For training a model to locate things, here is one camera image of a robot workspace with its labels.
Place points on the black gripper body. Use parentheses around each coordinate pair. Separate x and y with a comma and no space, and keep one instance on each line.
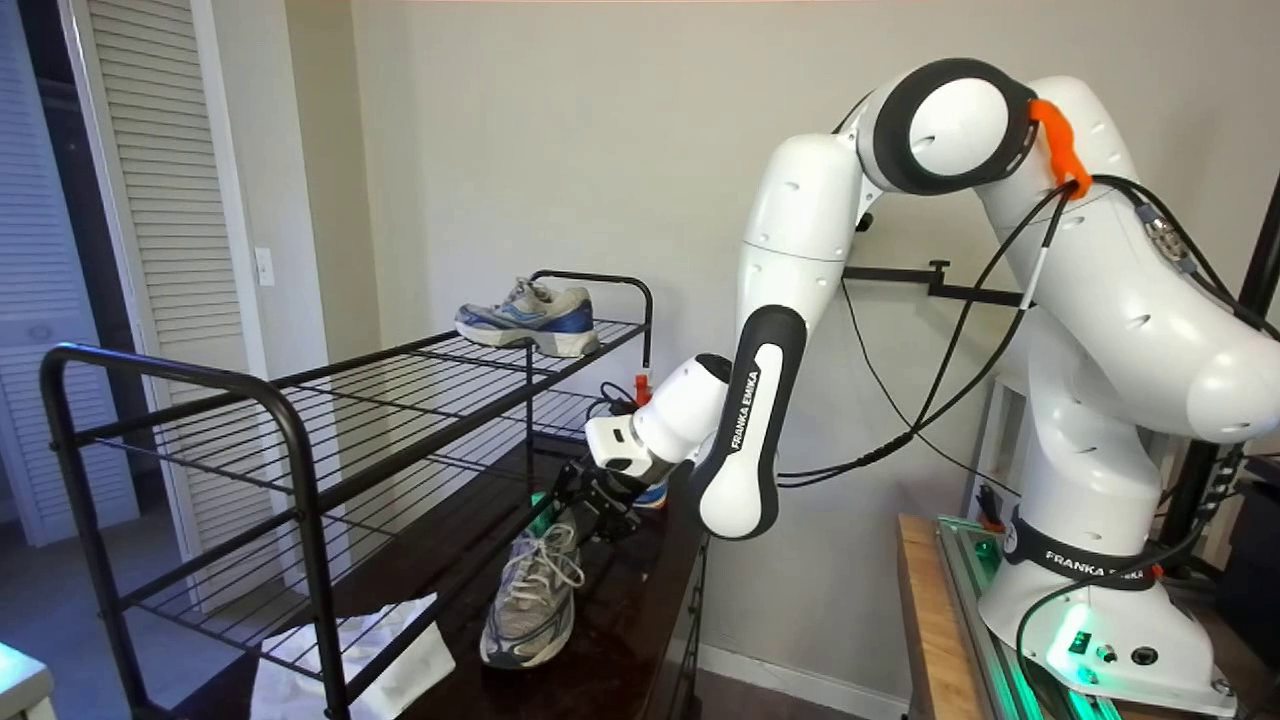
(602,490)

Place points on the grey blue sneaker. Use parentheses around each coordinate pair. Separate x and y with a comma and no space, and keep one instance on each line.
(526,322)
(534,603)

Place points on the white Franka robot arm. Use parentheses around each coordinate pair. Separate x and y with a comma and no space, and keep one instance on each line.
(1133,335)

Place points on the blue spray cleaner bottle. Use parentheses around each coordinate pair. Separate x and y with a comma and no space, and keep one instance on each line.
(642,388)

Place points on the dark wooden dresser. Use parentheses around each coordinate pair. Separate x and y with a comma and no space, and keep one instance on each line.
(612,652)

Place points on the black metal shoe rack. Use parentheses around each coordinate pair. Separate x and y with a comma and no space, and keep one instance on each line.
(309,535)

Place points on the light wooden robot table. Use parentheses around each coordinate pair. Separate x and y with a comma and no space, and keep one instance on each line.
(933,625)

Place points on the white louvered closet door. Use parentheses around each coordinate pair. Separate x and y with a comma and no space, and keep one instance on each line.
(175,200)

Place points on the white panel door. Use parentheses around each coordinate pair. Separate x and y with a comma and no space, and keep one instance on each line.
(43,401)

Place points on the white teal object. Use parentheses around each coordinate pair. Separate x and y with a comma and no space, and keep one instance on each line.
(26,683)

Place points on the black camera boom rod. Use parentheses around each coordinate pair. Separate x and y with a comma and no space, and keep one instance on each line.
(904,276)

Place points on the white light switch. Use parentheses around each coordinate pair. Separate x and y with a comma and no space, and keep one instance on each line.
(265,267)

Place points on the green lit aluminium rail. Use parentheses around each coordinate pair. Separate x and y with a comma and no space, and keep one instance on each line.
(1015,683)

